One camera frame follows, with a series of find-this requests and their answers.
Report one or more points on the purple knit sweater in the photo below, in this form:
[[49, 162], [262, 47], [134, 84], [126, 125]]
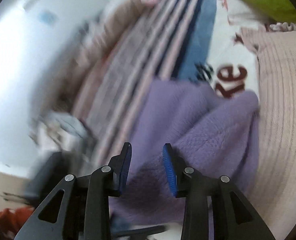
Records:
[[216, 136]]

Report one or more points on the light blue folded garment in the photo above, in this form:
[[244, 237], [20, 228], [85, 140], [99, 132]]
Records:
[[62, 132]]

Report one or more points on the pink ribbed pillow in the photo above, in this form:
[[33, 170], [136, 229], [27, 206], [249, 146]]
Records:
[[274, 191]]

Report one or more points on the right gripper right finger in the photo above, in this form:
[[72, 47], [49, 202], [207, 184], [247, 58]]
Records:
[[207, 198]]

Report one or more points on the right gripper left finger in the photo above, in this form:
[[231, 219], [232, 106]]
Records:
[[77, 207]]

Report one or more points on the striped fleece blanket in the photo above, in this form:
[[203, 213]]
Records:
[[180, 40]]

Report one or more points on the red sleeve left forearm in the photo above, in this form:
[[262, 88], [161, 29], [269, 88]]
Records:
[[12, 220]]

